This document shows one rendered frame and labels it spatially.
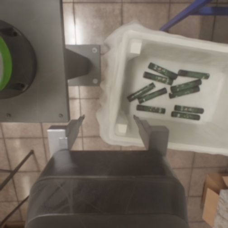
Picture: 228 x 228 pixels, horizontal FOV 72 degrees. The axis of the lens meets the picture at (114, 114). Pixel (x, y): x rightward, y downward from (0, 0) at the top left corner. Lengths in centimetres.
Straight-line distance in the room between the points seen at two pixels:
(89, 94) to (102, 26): 50
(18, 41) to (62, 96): 12
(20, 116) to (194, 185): 169
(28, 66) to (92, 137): 110
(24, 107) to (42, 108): 4
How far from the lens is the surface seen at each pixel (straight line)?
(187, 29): 140
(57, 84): 35
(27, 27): 38
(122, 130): 64
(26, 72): 35
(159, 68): 81
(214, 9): 99
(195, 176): 179
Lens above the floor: 126
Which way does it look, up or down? 74 degrees down
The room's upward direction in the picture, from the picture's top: 175 degrees clockwise
